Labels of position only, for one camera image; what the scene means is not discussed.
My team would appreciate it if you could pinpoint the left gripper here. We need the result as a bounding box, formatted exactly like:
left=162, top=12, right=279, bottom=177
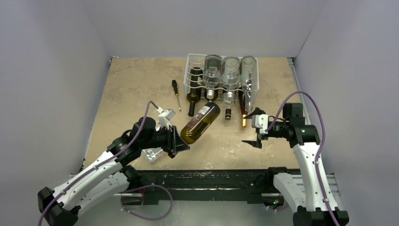
left=140, top=124, right=189, bottom=153

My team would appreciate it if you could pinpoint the dark labelled wine bottle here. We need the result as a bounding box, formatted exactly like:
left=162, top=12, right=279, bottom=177
left=180, top=102, right=221, bottom=145

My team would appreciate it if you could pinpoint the clear bottle silver cap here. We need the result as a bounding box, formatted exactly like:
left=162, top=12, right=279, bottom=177
left=203, top=54, right=222, bottom=89

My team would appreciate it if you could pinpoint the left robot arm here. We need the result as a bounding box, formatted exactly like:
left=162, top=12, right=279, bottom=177
left=38, top=117, right=190, bottom=226

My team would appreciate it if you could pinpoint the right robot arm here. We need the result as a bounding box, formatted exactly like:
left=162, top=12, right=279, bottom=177
left=245, top=103, right=349, bottom=226

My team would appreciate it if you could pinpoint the red bottle gold foil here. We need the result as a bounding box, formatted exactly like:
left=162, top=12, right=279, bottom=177
left=238, top=90, right=247, bottom=128

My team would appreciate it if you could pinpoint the small dark bottle gold cap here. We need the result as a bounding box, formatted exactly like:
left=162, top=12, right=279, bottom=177
left=224, top=106, right=231, bottom=121

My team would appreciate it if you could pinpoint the dark bottle silver collar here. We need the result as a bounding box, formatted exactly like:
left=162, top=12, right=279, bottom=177
left=204, top=89, right=219, bottom=102

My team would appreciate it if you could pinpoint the tall clear bottle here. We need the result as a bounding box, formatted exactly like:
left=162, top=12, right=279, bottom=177
left=240, top=56, right=258, bottom=112

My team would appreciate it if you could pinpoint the dark green lower bottle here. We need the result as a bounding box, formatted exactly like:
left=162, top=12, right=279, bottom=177
left=186, top=67, right=203, bottom=117

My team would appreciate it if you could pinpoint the clear plastic parts box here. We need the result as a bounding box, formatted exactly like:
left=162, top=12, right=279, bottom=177
left=142, top=148, right=164, bottom=163

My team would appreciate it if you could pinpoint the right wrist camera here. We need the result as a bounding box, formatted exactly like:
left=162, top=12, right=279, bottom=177
left=251, top=114, right=269, bottom=135

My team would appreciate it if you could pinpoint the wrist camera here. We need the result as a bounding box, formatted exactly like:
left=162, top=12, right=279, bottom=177
left=156, top=107, right=176, bottom=131
left=251, top=114, right=269, bottom=135

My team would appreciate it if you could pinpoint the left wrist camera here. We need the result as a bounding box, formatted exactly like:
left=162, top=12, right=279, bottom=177
left=156, top=107, right=176, bottom=131

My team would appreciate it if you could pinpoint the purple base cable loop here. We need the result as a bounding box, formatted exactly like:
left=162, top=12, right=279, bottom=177
left=120, top=183, right=173, bottom=221

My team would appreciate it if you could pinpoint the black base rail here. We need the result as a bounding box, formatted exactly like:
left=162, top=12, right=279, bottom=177
left=128, top=167, right=300, bottom=205

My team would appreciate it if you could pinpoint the white wire wine rack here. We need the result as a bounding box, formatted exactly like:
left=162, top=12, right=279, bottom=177
left=184, top=54, right=260, bottom=106

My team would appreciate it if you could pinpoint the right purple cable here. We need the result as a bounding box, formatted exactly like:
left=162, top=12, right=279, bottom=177
left=266, top=91, right=340, bottom=226

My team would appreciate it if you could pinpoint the black handled screwdriver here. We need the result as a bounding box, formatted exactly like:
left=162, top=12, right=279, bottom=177
left=172, top=80, right=182, bottom=112

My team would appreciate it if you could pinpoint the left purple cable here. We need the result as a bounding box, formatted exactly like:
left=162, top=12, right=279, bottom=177
left=37, top=100, right=161, bottom=226

